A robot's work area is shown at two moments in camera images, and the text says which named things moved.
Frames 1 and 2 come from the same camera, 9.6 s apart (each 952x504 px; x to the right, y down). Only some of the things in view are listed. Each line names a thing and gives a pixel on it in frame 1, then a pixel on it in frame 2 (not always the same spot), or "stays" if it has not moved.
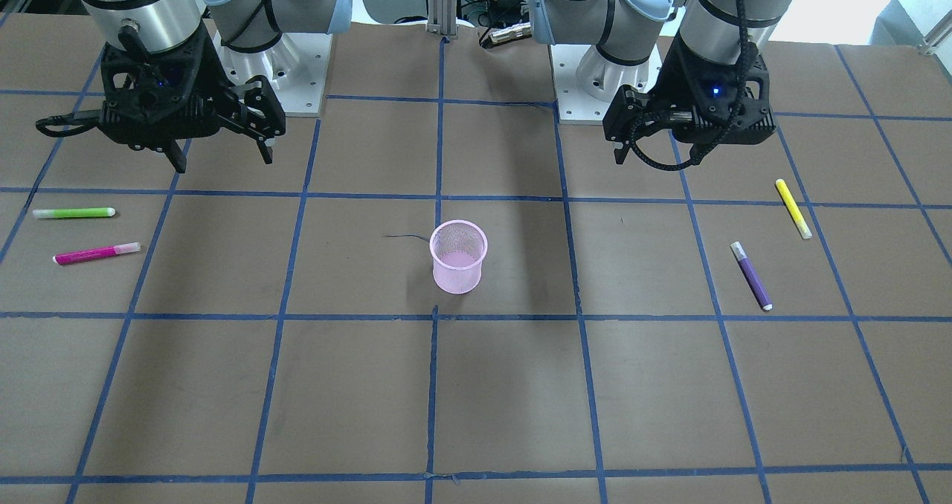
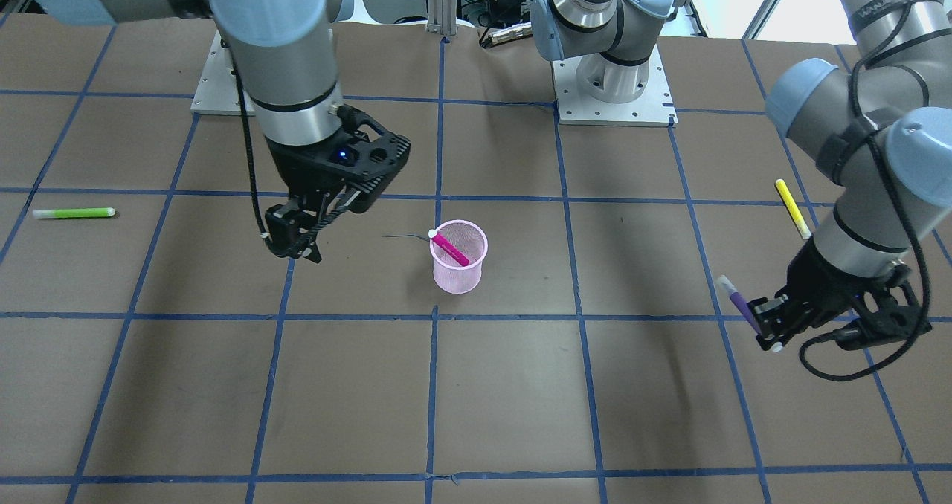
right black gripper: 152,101 to 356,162
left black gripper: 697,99 to 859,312
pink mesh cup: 457,248 stays
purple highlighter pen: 752,277 to 729,287
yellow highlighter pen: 805,231 stays
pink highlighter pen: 84,255 to 448,247
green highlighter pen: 74,212 stays
